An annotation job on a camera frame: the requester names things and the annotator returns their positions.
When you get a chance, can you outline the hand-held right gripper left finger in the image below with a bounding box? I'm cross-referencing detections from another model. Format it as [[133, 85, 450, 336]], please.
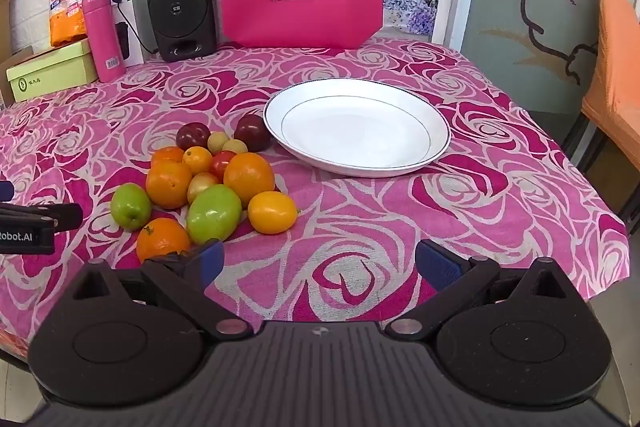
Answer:
[[62, 238, 255, 341]]

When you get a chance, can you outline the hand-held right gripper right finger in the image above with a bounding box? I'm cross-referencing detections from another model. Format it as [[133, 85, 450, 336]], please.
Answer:
[[385, 238, 576, 342]]

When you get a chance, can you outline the stemmed mandarin orange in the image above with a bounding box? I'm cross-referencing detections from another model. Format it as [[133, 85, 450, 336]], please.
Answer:
[[136, 217, 192, 264]]

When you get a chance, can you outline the yellow-red apple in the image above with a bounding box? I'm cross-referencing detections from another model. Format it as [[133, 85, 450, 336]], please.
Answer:
[[187, 172, 221, 204]]

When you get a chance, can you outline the oval yellow-orange citrus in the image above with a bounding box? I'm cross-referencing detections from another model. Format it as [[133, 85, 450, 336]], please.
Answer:
[[248, 191, 299, 235]]

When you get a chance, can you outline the large orange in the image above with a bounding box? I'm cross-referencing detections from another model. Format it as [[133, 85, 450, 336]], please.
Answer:
[[145, 160, 194, 210], [223, 152, 276, 208]]

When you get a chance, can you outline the small green jujube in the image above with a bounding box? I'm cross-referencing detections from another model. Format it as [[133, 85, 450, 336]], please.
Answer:
[[110, 183, 152, 230]]

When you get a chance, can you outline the small round kumquat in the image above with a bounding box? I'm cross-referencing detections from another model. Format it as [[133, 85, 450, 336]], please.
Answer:
[[182, 146, 214, 175]]

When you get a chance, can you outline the rough mandarin orange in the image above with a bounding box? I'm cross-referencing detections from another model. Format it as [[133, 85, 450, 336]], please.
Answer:
[[151, 146, 186, 165]]

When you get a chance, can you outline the dark red plum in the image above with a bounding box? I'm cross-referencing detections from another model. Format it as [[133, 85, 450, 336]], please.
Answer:
[[175, 122, 212, 151], [233, 114, 272, 153]]

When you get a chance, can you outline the white plate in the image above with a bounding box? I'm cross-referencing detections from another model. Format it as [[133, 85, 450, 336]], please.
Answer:
[[263, 78, 452, 178]]

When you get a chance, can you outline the pink rose tablecloth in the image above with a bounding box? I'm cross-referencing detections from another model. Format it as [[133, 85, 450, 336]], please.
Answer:
[[0, 32, 630, 358]]

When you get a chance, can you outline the light green box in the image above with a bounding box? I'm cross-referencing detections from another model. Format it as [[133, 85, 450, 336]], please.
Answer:
[[6, 38, 100, 104]]

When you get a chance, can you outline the pink thermos bottle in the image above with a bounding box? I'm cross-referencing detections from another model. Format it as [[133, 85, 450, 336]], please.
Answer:
[[82, 0, 127, 84]]

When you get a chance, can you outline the white box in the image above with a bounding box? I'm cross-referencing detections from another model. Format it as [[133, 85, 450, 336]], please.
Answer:
[[116, 0, 151, 68]]

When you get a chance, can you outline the black speaker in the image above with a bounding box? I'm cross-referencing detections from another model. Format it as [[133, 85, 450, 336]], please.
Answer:
[[144, 0, 218, 62]]

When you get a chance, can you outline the orange chair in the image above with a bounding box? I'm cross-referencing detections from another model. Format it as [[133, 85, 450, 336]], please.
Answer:
[[580, 0, 640, 158]]

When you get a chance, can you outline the black cable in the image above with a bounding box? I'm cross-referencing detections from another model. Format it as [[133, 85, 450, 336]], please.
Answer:
[[117, 0, 162, 56]]

